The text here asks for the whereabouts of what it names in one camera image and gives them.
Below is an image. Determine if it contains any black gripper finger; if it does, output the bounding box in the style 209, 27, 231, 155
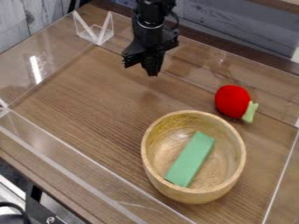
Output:
141, 56, 155, 76
149, 52, 164, 76

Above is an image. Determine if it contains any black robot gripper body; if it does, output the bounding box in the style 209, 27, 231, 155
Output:
121, 22, 179, 67

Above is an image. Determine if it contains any red toy strawberry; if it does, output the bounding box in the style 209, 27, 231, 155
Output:
215, 85, 259, 123

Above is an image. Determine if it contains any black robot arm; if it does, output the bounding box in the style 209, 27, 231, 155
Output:
121, 0, 179, 76

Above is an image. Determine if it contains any wooden bowl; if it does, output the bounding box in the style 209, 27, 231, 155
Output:
141, 110, 247, 204

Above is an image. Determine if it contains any green rectangular block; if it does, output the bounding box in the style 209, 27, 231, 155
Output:
163, 131, 215, 187

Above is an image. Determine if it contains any clear acrylic corner bracket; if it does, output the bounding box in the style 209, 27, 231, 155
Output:
72, 11, 114, 46

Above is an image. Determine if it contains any black table leg bracket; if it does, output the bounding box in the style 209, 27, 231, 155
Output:
25, 185, 66, 224

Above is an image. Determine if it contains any black cable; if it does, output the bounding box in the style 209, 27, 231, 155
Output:
0, 201, 29, 224

